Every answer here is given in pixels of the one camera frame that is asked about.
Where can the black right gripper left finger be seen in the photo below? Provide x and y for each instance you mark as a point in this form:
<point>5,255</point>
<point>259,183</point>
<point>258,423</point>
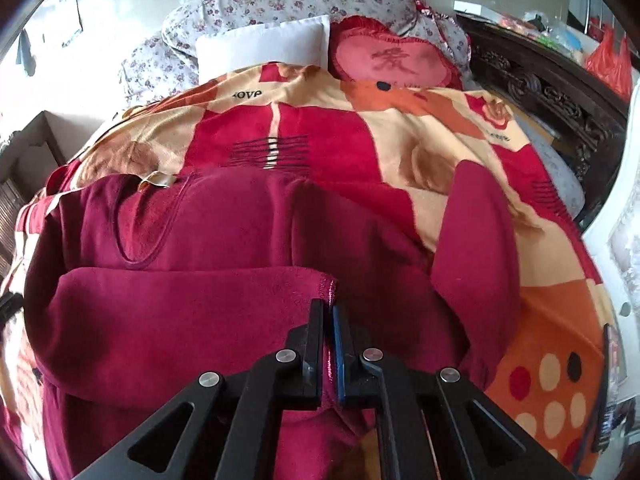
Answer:
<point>225,427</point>

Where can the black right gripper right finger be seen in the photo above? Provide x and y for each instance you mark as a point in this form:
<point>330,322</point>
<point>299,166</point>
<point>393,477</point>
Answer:
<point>432,425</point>

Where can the dark red sweater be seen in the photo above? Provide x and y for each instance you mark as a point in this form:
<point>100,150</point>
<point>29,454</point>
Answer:
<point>133,291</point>

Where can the red orange patterned blanket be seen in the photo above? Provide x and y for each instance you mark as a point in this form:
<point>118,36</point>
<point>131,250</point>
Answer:
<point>394,151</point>

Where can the dark wooden side table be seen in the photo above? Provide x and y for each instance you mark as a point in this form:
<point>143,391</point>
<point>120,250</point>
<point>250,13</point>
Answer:
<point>29,154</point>

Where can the dark carved wooden headboard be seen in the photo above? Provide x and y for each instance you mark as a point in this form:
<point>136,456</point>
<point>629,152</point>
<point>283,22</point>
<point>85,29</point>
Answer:
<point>589,118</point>

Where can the floral quilt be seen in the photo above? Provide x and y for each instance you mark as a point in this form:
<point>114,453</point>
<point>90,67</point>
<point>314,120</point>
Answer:
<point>165,64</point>

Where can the red heart cushion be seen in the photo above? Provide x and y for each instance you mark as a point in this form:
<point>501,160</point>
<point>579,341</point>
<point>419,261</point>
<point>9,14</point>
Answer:
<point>363,48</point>

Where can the white pillow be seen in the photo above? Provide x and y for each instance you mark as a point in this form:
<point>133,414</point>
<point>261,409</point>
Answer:
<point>303,42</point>

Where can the red plastic bag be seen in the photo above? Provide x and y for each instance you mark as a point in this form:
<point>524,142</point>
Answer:
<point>612,65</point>

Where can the dark hanging cloth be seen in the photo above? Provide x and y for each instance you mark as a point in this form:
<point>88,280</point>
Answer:
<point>24,57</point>

